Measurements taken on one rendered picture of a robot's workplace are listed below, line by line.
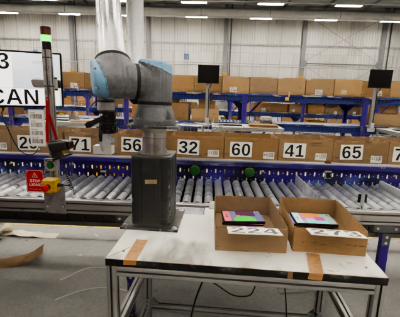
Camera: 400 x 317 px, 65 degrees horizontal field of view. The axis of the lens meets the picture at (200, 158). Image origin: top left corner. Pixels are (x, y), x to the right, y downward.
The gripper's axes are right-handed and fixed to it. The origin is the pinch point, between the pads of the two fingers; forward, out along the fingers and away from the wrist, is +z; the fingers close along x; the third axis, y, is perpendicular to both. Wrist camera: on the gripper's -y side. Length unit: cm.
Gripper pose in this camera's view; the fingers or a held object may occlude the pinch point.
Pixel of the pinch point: (103, 148)
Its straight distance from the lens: 177.4
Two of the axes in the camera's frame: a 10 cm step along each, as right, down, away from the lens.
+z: -0.3, 9.8, 2.0
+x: 0.3, -2.0, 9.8
